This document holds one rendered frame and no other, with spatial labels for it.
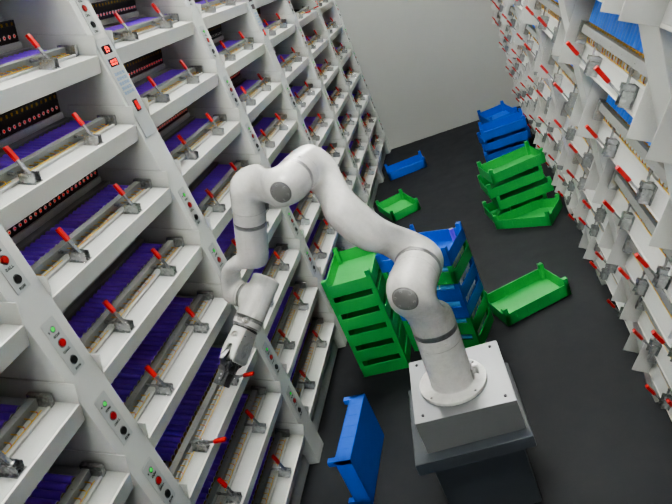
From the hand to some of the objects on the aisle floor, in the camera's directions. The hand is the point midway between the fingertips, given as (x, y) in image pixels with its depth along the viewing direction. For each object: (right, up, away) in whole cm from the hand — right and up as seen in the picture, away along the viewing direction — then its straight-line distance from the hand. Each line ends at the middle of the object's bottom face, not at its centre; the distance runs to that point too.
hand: (223, 378), depth 171 cm
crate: (+43, -38, +35) cm, 68 cm away
